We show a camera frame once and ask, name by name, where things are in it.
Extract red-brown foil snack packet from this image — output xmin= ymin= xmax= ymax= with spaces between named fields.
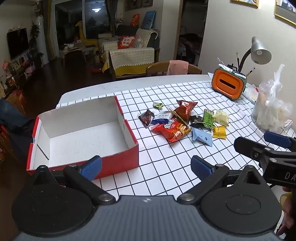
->
xmin=174 ymin=100 xmax=198 ymax=123

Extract dark blue jacket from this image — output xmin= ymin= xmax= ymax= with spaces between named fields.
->
xmin=0 ymin=98 xmax=35 ymax=151

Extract person's right hand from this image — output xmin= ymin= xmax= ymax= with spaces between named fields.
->
xmin=276 ymin=191 xmax=296 ymax=235

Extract orange gift boxes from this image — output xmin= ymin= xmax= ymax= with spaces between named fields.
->
xmin=5 ymin=89 xmax=26 ymax=114

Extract green snack packet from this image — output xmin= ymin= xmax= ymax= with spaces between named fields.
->
xmin=202 ymin=109 xmax=214 ymax=130

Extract red cardboard box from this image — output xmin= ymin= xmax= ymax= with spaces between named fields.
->
xmin=26 ymin=96 xmax=139 ymax=179

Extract white printed packet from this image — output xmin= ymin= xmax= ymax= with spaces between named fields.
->
xmin=242 ymin=83 xmax=259 ymax=105

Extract black snack packet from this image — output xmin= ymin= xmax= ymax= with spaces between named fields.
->
xmin=190 ymin=115 xmax=210 ymax=129

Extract red chips packet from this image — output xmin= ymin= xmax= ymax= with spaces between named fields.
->
xmin=150 ymin=118 xmax=192 ymax=143

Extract black white checked tablecloth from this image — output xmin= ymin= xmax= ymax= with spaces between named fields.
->
xmin=55 ymin=81 xmax=296 ymax=197

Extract orange tissue box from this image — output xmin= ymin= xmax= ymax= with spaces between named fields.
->
xmin=211 ymin=65 xmax=247 ymax=100

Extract grey desk lamp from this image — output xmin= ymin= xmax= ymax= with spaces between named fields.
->
xmin=238 ymin=36 xmax=272 ymax=70

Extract pale yellow snack packet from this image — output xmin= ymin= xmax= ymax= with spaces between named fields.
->
xmin=212 ymin=110 xmax=230 ymax=127

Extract blue cushion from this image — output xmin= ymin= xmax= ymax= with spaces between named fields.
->
xmin=141 ymin=10 xmax=156 ymax=29

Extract dark brown snack packet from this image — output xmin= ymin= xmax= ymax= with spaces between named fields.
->
xmin=138 ymin=109 xmax=155 ymax=128

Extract wooden coffee table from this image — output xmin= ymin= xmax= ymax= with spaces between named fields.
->
xmin=59 ymin=43 xmax=97 ymax=63

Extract sofa with cream cover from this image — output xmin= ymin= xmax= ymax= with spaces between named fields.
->
xmin=102 ymin=28 xmax=161 ymax=80

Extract white tall air conditioner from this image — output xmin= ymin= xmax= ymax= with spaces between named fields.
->
xmin=32 ymin=15 xmax=50 ymax=66

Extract wooden chair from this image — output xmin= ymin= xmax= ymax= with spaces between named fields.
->
xmin=146 ymin=61 xmax=203 ymax=77

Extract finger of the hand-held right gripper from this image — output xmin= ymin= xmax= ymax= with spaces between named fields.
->
xmin=234 ymin=137 xmax=278 ymax=167
xmin=264 ymin=131 xmax=296 ymax=150

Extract clear plastic bag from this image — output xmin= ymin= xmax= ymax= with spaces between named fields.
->
xmin=251 ymin=64 xmax=294 ymax=130

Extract yellow picture frame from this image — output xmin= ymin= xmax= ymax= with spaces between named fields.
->
xmin=230 ymin=0 xmax=259 ymax=8
xmin=274 ymin=0 xmax=296 ymax=25

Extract red printed cushion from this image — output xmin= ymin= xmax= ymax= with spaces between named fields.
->
xmin=117 ymin=35 xmax=137 ymax=49

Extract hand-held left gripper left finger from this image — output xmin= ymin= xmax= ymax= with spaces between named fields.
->
xmin=31 ymin=156 xmax=116 ymax=205

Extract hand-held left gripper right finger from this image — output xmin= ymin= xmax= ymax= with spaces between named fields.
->
xmin=177 ymin=155 xmax=271 ymax=205

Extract black television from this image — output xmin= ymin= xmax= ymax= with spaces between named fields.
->
xmin=6 ymin=28 xmax=29 ymax=59

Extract white blue snack packet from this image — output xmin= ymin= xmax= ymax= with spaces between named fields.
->
xmin=150 ymin=111 xmax=174 ymax=127

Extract green house plant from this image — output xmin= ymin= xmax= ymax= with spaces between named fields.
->
xmin=29 ymin=24 xmax=43 ymax=57

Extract light blue snack packet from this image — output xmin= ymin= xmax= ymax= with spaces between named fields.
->
xmin=191 ymin=127 xmax=213 ymax=147

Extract yellow giraffe toy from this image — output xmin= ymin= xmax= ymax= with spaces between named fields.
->
xmin=76 ymin=20 xmax=99 ymax=50

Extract dark television cabinet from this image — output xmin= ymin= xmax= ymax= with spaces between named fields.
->
xmin=0 ymin=58 xmax=44 ymax=98

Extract pink towel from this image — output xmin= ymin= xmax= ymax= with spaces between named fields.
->
xmin=167 ymin=60 xmax=189 ymax=76

